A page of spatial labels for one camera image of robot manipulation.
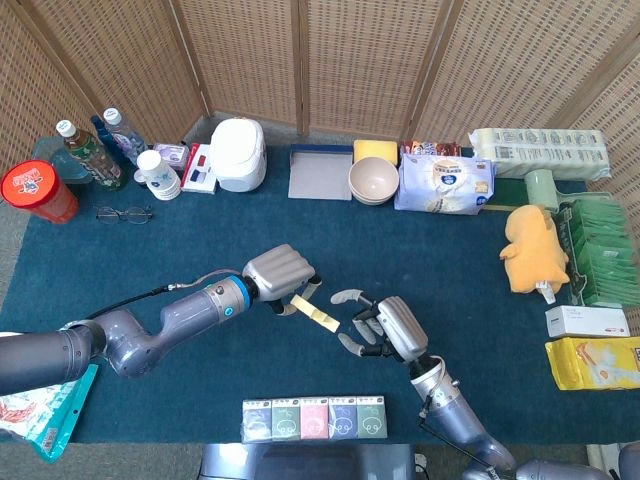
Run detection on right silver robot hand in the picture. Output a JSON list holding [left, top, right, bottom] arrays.
[[329, 288, 430, 362]]

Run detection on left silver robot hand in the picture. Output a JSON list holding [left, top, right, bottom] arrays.
[[241, 243, 324, 316]]

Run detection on yellow sticky note pad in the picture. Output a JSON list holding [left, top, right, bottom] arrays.
[[291, 294, 342, 333]]

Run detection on dark robot base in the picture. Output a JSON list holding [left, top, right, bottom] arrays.
[[199, 442, 419, 480]]

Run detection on dark teal table carpet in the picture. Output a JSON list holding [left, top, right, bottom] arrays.
[[0, 142, 640, 446]]

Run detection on green tissue packet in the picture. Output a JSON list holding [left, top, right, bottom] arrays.
[[356, 395, 389, 440], [271, 397, 303, 442]]

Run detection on grey cardboard box lid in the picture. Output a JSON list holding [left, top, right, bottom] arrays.
[[288, 144, 354, 202]]

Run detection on blue tissue packet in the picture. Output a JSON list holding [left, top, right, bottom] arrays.
[[327, 396, 360, 440], [241, 398, 275, 444]]

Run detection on beige bowl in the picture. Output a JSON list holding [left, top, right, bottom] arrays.
[[349, 184, 399, 206], [348, 156, 400, 199]]

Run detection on white rice cooker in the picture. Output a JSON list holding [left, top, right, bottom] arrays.
[[207, 117, 268, 193]]

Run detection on pink tissue packet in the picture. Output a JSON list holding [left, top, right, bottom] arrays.
[[299, 397, 331, 441]]

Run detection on red and white box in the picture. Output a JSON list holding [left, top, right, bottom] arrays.
[[180, 142, 219, 195]]

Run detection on stack of paper cups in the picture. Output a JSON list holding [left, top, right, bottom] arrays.
[[144, 169, 182, 202]]

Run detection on light blue tissue bag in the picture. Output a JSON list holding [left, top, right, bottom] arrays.
[[393, 153, 497, 217]]

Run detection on yellow plush toy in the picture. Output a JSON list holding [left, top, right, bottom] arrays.
[[499, 204, 571, 305]]

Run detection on thin-framed eyeglasses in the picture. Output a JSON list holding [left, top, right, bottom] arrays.
[[94, 204, 155, 226]]

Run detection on yellow sponge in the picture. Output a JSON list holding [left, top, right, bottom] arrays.
[[352, 139, 399, 167]]

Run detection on small purple tin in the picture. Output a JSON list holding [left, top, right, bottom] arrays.
[[152, 142, 191, 171]]

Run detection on green scouring sponge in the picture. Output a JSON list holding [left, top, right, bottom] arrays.
[[482, 177, 531, 214]]

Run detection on white cardboard box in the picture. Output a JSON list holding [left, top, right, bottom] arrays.
[[544, 305, 631, 338]]

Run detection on brown snack packet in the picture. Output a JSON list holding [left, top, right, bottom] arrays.
[[399, 139, 462, 159]]

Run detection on yellow wipes pack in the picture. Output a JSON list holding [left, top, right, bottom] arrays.
[[544, 337, 640, 391]]

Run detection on light green mug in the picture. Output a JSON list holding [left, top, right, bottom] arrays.
[[523, 168, 560, 214]]

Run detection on clear water bottle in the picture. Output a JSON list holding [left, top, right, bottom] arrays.
[[103, 107, 149, 167]]

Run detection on green tea bag box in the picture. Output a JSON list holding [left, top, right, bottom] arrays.
[[557, 192, 631, 308]]

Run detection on dark blue bottle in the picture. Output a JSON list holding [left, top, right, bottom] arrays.
[[90, 115, 130, 171]]

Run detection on green tea bottle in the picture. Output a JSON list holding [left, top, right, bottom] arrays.
[[55, 119, 126, 192]]

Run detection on wicker folding screen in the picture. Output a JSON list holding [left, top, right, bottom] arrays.
[[0, 0, 640, 321]]

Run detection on white green paper towel pack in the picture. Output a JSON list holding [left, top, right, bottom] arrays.
[[467, 127, 613, 182]]

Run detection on clear teal plastic container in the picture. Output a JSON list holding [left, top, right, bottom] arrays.
[[33, 137, 96, 186]]

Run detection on red canister orange lid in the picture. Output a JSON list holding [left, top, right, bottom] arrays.
[[0, 159, 81, 225]]

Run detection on teal-edged snack bag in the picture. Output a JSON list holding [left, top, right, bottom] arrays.
[[0, 364, 100, 464]]

